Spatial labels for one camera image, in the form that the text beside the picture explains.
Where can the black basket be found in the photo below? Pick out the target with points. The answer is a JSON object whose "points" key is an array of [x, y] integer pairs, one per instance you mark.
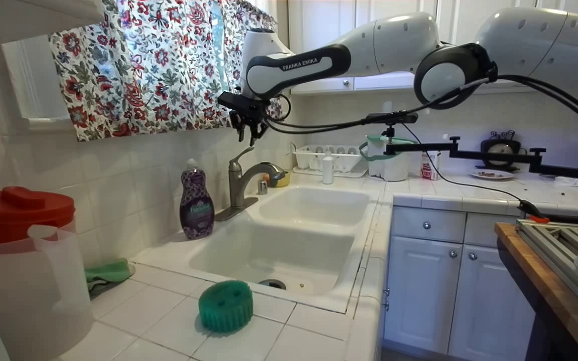
{"points": [[501, 145]]}

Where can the purple dish soap bottle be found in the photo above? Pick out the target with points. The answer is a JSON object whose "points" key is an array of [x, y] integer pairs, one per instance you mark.
{"points": [[197, 208]]}

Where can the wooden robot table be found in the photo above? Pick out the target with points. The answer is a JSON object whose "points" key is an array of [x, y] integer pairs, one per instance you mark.
{"points": [[543, 282]]}

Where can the small red bottle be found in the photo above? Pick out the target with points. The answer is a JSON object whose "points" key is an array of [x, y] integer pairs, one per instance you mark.
{"points": [[426, 171]]}

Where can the red floral curtain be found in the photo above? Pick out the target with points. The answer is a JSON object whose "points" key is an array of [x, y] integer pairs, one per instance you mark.
{"points": [[150, 67]]}

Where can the white window frame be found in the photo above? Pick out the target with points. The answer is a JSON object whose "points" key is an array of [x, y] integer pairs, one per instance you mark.
{"points": [[34, 87]]}

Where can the metal sink drain strainer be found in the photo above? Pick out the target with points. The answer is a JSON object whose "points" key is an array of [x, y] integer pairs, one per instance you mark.
{"points": [[273, 284]]}

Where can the black stereo camera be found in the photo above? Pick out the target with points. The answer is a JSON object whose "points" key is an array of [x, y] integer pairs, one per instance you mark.
{"points": [[389, 117]]}

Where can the chrome sink cap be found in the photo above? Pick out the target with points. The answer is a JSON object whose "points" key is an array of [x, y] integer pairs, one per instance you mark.
{"points": [[264, 188]]}

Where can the white plate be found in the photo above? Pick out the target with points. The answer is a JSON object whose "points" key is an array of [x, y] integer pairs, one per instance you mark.
{"points": [[493, 176]]}

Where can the yellow green sponge holder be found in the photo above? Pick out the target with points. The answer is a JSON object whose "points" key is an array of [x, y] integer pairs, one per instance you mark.
{"points": [[284, 182]]}

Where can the red black clamp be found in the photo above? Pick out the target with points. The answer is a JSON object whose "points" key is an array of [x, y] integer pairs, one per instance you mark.
{"points": [[539, 220]]}

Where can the chrome sink faucet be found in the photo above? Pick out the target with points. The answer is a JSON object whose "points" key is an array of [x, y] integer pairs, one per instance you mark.
{"points": [[237, 191]]}

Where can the round green scrubber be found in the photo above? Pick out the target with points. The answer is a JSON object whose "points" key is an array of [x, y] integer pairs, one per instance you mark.
{"points": [[226, 306]]}

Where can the white dish rack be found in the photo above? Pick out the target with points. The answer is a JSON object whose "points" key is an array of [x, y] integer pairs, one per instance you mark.
{"points": [[316, 161]]}

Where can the small white bottle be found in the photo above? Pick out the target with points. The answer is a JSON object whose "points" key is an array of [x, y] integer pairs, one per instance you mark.
{"points": [[328, 171]]}

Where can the white cabinet drawer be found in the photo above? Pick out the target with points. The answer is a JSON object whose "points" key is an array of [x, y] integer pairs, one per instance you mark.
{"points": [[490, 232], [410, 223]]}

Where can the white cabinet door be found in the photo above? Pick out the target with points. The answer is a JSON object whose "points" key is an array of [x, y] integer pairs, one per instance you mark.
{"points": [[490, 313], [423, 302]]}

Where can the white upper wall cabinet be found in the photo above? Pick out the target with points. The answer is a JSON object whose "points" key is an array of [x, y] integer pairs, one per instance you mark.
{"points": [[316, 13], [20, 22]]}

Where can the green cloth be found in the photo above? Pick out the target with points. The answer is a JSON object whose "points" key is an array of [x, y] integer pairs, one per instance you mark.
{"points": [[110, 273]]}

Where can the white container green rim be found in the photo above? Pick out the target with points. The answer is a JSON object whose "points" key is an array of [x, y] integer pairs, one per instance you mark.
{"points": [[389, 167]]}

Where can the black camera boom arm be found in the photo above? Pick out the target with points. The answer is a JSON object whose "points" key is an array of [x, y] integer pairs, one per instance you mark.
{"points": [[497, 157]]}

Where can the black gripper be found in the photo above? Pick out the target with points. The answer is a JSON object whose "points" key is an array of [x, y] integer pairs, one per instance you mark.
{"points": [[250, 109]]}

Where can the white double sink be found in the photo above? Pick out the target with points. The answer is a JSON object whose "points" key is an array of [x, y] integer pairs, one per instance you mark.
{"points": [[281, 253]]}

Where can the metal mounting rail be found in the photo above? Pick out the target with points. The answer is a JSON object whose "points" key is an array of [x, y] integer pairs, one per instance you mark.
{"points": [[563, 248]]}

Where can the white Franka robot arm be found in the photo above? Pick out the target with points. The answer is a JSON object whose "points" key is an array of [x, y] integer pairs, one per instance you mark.
{"points": [[396, 44]]}

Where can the clear pitcher with red lid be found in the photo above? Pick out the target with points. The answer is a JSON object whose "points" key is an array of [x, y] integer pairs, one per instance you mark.
{"points": [[9, 282]]}

